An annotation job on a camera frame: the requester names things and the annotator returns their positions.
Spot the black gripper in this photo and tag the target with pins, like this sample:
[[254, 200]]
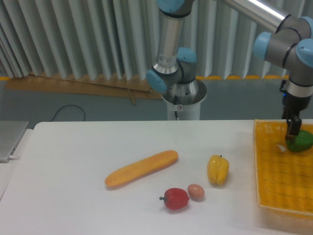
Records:
[[292, 106]]

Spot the green toy bell pepper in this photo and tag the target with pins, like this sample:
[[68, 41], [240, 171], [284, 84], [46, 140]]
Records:
[[303, 141]]

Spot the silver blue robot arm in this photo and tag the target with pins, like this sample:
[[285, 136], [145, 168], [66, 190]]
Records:
[[287, 43]]

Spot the yellow woven basket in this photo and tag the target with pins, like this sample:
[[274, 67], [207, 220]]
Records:
[[284, 180]]

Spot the yellow toy bell pepper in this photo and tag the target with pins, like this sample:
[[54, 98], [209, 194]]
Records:
[[217, 169]]

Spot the red toy bell pepper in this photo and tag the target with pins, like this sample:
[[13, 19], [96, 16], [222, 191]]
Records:
[[175, 198]]

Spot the white paper label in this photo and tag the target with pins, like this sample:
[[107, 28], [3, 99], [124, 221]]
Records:
[[281, 147]]

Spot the brown toy egg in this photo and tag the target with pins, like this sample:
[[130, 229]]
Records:
[[196, 192]]

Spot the brown cardboard sheet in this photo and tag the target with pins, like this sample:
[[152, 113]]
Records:
[[134, 88]]

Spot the orange toy bread loaf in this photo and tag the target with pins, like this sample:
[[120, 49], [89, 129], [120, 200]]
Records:
[[141, 168]]

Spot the silver laptop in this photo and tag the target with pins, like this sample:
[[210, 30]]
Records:
[[11, 133]]

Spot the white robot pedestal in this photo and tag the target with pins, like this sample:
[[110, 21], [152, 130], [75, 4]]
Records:
[[183, 101]]

